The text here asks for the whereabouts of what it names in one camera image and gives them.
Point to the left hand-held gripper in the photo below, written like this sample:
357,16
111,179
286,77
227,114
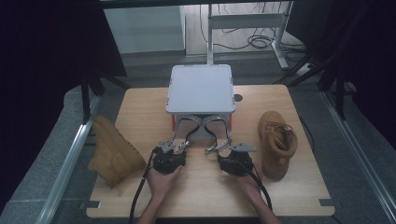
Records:
168,161

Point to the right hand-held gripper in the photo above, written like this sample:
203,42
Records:
235,161

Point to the tan suede boot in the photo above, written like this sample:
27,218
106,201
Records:
115,149
277,143

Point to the grey shoe rack orange legs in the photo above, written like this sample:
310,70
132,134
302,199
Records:
200,88

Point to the person's left hand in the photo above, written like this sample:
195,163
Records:
162,185

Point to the person's right hand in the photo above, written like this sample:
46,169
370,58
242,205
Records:
250,185

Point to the black tripod stand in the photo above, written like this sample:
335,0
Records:
85,96
339,96

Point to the black curtain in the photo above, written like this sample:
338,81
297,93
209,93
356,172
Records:
46,62
367,62

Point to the grey metal desk frame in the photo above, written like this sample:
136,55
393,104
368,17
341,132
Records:
246,21

